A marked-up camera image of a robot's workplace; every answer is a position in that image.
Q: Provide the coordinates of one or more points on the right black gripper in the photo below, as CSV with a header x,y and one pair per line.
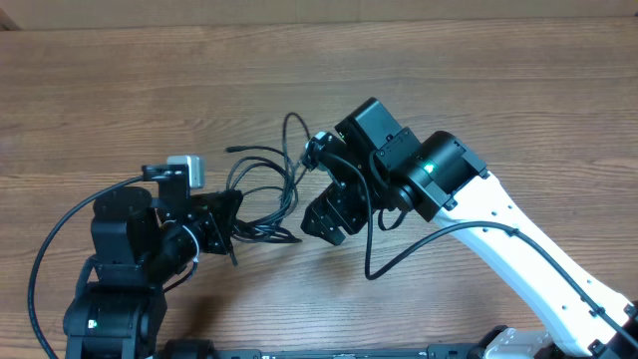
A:
x,y
338,198

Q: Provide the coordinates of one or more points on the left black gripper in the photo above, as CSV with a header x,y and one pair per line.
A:
x,y
215,219

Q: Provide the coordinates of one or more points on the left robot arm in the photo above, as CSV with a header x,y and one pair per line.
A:
x,y
141,244

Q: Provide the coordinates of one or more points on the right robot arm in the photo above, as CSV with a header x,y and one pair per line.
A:
x,y
376,164

